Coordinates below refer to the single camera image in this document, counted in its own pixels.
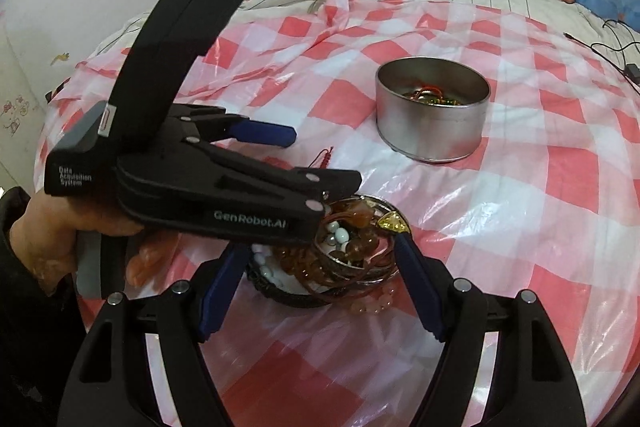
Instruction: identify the white bead bracelet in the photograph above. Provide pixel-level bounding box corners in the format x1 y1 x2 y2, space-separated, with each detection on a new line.
250 219 351 289

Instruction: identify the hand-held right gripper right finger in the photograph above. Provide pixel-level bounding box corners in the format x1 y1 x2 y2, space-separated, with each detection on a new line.
392 234 588 427

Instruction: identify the red cord knot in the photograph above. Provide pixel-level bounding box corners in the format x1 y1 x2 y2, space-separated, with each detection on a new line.
307 147 335 170

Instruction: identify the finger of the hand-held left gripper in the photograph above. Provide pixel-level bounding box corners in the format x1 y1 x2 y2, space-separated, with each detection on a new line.
167 103 297 149
119 145 362 215

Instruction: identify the gold pendant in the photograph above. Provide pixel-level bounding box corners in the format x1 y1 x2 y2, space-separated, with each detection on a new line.
377 212 412 236

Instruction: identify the black cable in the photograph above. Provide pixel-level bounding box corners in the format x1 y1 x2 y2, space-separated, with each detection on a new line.
564 18 640 74

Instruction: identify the person's left hand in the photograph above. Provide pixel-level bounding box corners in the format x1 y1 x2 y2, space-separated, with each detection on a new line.
10 194 174 298

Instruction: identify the pink bead bracelet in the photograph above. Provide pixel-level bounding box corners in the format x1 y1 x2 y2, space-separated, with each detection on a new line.
347 281 402 315

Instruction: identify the red checkered plastic sheet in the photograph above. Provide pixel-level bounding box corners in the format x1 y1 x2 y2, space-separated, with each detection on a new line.
47 0 640 427

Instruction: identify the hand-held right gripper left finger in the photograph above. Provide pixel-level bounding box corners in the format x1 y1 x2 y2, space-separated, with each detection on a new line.
57 244 251 427

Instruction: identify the person's left forearm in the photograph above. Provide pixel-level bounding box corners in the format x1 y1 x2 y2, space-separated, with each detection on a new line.
0 186 93 408

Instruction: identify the round metal tin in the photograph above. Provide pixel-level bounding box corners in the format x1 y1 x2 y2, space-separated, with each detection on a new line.
375 58 491 164

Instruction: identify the silver metal bangle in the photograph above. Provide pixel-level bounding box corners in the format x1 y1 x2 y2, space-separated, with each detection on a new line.
312 194 402 285

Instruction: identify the amber bead bracelet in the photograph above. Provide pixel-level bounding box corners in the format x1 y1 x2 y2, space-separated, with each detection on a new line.
272 199 397 303

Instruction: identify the black bangle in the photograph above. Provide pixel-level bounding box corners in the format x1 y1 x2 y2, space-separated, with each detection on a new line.
246 266 332 311

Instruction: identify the red green cord jewelry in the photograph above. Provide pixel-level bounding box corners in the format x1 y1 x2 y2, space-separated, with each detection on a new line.
400 86 458 108

